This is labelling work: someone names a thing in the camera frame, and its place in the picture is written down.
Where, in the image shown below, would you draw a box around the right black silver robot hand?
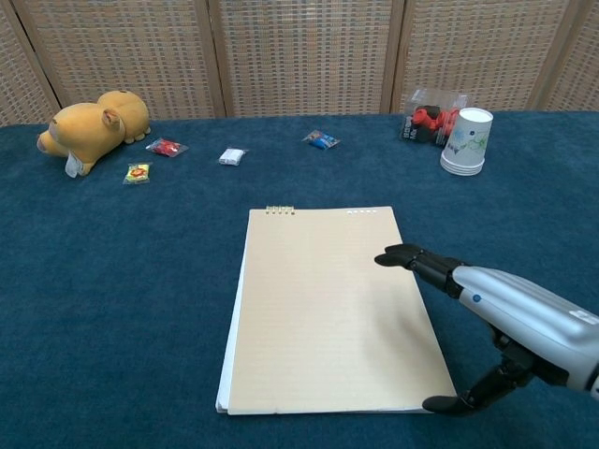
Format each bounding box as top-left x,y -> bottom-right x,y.
373,242 -> 599,417

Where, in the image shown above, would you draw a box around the tan cover spiral notebook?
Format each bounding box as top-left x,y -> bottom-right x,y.
214,204 -> 459,416

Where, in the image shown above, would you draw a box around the white paper cup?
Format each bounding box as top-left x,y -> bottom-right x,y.
439,107 -> 494,178

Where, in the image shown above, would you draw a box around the clear bag red objects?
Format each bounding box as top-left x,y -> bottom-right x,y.
398,88 -> 471,149

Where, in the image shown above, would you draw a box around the blue wrapped candy packet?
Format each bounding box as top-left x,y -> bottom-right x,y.
301,129 -> 342,151

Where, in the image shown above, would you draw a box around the white wrapped candy packet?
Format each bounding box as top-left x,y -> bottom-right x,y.
216,147 -> 249,167

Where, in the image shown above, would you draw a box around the woven wooden folding screen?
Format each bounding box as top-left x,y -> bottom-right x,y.
0,0 -> 599,127

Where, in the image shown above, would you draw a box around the red wrapped candy packet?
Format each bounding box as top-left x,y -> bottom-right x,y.
145,137 -> 190,158

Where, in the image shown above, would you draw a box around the dark blue table cloth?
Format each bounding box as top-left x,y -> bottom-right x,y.
0,109 -> 599,449

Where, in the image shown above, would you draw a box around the yellow wrapped candy packet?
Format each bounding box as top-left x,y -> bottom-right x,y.
122,161 -> 153,185

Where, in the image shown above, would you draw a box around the yellow plush bear toy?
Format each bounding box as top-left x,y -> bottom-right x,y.
37,90 -> 152,180

